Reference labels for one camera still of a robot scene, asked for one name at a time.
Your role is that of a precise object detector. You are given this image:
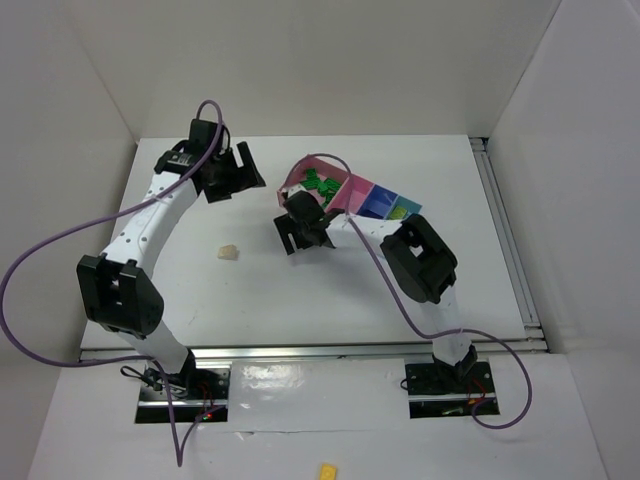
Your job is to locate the aluminium rail right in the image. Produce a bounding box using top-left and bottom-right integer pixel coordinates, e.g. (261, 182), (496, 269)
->
(469, 137), (548, 351)

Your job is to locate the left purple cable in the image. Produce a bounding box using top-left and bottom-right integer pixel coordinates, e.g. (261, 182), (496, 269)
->
(0, 100), (226, 467)

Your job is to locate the long green lego brick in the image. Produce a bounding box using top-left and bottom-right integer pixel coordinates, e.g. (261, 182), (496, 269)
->
(301, 168), (322, 189)

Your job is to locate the yellow lego brick foreground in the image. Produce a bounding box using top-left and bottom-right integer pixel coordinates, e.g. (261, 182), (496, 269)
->
(318, 463), (337, 480)

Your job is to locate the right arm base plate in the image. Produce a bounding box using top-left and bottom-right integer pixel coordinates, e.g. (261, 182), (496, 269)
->
(400, 361), (500, 419)

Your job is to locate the pink and blue sorting tray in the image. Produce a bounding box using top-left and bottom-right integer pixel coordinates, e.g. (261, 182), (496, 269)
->
(277, 154), (422, 220)

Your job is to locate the aluminium rail front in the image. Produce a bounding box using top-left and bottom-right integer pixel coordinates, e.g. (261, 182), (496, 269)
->
(80, 338), (548, 360)

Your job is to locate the aluminium rail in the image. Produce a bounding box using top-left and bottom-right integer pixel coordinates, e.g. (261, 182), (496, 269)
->
(80, 338), (548, 360)
(469, 137), (548, 351)

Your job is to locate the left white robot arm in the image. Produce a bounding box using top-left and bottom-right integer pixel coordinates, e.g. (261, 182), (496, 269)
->
(76, 119), (265, 395)

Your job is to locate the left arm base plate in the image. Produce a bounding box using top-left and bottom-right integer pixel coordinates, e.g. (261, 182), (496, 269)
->
(134, 364), (231, 425)

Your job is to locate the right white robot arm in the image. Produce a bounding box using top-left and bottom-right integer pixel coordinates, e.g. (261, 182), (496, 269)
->
(274, 190), (477, 384)

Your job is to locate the beige lego brick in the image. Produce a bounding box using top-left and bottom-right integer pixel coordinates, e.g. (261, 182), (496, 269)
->
(217, 244), (239, 261)

